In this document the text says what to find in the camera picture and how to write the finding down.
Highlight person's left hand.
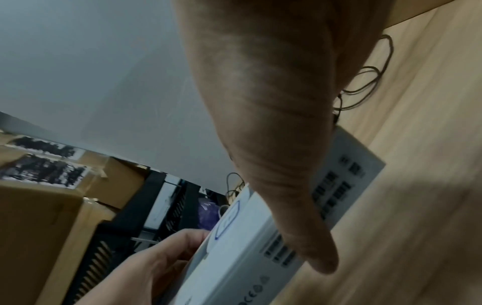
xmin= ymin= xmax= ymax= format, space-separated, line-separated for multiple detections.
xmin=75 ymin=228 xmax=211 ymax=305

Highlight white cardboard box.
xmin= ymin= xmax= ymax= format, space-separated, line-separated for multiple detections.
xmin=161 ymin=125 xmax=388 ymax=305

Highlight row of black computer mice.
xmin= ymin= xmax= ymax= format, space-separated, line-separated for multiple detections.
xmin=333 ymin=34 xmax=394 ymax=123

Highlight purple ribbed plastic pieces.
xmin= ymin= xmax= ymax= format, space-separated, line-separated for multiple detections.
xmin=197 ymin=199 xmax=222 ymax=231

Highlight brown cardboard boxes with labels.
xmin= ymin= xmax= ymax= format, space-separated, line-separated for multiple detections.
xmin=0 ymin=181 xmax=118 ymax=305

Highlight plain cardboard box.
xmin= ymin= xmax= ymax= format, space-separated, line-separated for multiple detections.
xmin=0 ymin=128 xmax=152 ymax=210

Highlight person's right hand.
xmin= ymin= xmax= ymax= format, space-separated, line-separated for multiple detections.
xmin=171 ymin=0 xmax=397 ymax=273

